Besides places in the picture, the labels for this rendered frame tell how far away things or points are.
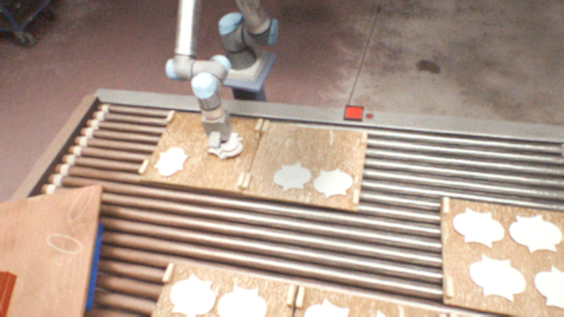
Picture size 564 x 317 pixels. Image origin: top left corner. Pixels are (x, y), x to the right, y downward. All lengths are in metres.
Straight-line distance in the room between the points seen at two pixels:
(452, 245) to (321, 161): 0.52
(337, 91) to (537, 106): 1.37
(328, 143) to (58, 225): 0.97
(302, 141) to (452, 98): 1.79
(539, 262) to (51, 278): 1.43
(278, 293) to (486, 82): 2.50
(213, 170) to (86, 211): 0.45
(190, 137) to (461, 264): 1.08
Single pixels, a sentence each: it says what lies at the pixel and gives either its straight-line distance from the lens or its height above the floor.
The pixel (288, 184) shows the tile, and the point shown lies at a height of 0.95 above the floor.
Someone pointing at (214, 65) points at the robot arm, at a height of 1.27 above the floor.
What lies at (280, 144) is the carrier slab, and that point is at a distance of 1.52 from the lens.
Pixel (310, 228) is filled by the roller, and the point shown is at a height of 0.92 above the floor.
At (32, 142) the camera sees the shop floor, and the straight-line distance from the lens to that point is 3.55.
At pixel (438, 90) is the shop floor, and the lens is 3.16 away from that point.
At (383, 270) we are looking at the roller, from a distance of 1.29.
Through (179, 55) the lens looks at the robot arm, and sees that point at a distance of 1.45.
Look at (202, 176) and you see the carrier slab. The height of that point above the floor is 0.94.
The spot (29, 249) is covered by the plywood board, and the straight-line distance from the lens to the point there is 1.49.
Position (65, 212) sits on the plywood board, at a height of 1.04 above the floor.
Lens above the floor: 2.10
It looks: 52 degrees down
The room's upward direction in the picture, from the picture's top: 9 degrees counter-clockwise
